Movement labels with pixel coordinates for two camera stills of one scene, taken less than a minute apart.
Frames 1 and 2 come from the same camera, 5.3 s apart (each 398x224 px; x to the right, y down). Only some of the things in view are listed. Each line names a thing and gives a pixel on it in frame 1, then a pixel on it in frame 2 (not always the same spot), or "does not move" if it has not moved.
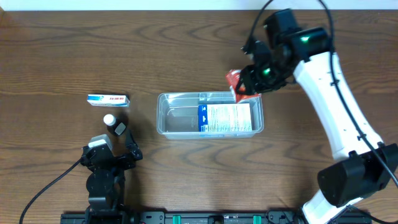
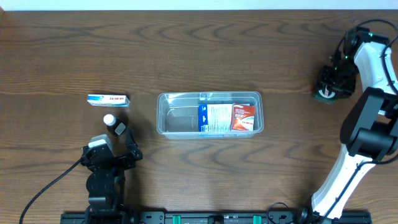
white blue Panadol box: (109, 100) does not move
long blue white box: (224, 117) does not move
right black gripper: (252, 78) to (334, 86)
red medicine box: (232, 76) to (242, 117)
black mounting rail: (201, 217) does not move
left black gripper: (125, 160) does not move
